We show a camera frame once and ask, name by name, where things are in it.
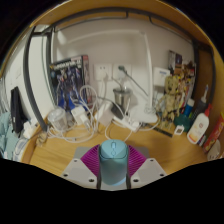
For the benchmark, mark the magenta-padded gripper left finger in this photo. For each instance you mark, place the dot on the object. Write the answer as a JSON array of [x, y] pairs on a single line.
[[78, 171]]

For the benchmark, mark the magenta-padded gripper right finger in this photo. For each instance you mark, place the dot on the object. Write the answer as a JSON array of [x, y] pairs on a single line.
[[150, 170]]

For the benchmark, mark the light blue computer mouse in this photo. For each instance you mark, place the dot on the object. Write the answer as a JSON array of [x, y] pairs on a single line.
[[113, 165]]

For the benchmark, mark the small white cube clock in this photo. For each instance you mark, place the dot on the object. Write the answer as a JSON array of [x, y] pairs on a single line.
[[178, 130]]

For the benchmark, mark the white power strip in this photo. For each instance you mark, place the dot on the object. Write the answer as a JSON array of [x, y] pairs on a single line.
[[128, 124]]

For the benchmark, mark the clear domed plastic container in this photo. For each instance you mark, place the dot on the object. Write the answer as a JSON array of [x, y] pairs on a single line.
[[57, 119]]

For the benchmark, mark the white charger block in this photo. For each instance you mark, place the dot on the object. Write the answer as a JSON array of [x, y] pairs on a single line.
[[79, 115]]

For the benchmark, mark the white red-capped lotion bottle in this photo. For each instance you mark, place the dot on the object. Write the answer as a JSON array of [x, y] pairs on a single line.
[[198, 128]]

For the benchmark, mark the white mug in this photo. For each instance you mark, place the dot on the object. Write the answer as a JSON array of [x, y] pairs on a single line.
[[214, 151]]

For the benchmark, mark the black power adapter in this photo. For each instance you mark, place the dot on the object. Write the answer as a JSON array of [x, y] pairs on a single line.
[[116, 110]]

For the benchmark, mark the tan toy figure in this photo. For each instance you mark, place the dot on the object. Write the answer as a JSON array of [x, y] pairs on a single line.
[[170, 100]]

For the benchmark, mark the blue bottle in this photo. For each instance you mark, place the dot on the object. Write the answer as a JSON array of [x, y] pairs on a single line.
[[189, 108]]

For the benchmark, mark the plaid bedding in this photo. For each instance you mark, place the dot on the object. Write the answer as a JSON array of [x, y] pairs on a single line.
[[10, 140]]

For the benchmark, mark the stainless steel cup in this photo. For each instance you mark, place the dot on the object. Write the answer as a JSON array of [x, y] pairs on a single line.
[[122, 97]]

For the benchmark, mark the dark spray bottle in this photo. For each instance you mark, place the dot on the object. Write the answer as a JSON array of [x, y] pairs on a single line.
[[200, 106]]

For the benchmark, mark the black backpack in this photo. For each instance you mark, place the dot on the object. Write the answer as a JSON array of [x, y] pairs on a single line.
[[17, 110]]

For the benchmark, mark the robot model kit box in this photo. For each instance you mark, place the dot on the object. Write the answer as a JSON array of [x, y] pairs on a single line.
[[68, 83]]

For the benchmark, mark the white wall box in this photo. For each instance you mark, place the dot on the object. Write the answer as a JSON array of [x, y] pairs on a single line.
[[161, 76]]

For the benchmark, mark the white wall socket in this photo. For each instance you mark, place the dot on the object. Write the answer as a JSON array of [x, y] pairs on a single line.
[[116, 74], [102, 71]]

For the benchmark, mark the grey metal desk frame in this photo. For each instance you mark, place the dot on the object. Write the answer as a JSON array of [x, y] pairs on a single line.
[[31, 76]]

